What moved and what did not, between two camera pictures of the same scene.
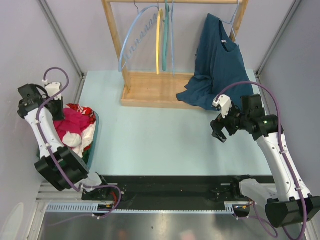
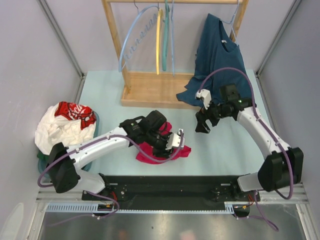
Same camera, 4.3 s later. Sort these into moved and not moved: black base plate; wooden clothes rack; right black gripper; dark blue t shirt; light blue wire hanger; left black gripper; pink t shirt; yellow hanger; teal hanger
Moved: left black gripper; pink t shirt; right black gripper
Not moved: yellow hanger; dark blue t shirt; light blue wire hanger; teal hanger; wooden clothes rack; black base plate
